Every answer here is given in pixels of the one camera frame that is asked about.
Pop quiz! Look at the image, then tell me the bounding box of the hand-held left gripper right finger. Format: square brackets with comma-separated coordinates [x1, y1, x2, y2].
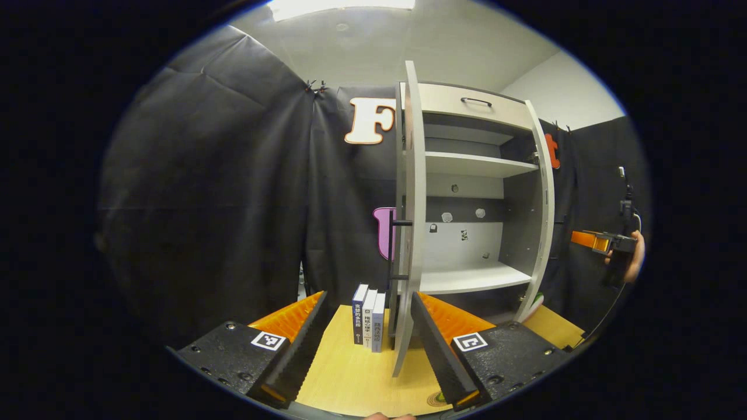
[410, 292, 575, 412]

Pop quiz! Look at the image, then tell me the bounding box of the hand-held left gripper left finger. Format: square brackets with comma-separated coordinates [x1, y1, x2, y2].
[166, 290, 329, 409]

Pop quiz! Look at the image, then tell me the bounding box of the white cabinet door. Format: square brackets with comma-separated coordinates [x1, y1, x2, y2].
[392, 60, 428, 378]
[514, 100, 556, 323]

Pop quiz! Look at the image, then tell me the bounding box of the white cabinet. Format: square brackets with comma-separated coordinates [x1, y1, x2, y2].
[396, 82, 540, 345]

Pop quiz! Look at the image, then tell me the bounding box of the white cabinet shelf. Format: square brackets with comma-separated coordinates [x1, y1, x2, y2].
[419, 261, 533, 295]
[425, 152, 539, 179]

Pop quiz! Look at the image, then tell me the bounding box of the dark blue book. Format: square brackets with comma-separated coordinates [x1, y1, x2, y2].
[352, 284, 369, 345]

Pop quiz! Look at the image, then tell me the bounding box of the white book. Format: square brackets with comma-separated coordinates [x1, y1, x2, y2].
[362, 289, 379, 349]

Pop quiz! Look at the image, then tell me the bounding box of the black backdrop cloth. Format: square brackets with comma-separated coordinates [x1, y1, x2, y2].
[96, 26, 651, 351]

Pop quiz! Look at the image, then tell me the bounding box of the black cable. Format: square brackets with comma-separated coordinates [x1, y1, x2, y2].
[575, 280, 631, 349]

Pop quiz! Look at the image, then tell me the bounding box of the black door handle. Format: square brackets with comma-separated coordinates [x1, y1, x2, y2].
[387, 210, 413, 340]

